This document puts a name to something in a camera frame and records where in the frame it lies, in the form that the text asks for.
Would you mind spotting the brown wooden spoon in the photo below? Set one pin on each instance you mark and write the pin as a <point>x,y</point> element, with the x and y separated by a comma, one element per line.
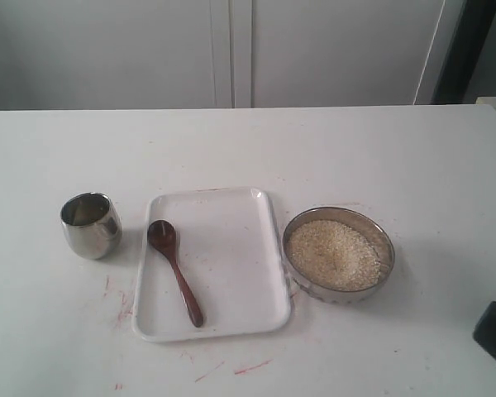
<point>162,236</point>

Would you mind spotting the round steel rice bowl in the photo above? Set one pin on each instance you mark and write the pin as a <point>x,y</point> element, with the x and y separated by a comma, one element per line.
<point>369,229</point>

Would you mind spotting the stainless steel cup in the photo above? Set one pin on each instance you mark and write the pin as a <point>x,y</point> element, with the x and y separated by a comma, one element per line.
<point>91,225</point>

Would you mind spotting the white rectangular plastic tray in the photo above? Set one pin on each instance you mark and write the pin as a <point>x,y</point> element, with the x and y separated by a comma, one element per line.
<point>229,252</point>

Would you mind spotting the white cabinet doors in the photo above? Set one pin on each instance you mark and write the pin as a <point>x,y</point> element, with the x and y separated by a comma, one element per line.
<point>221,54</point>

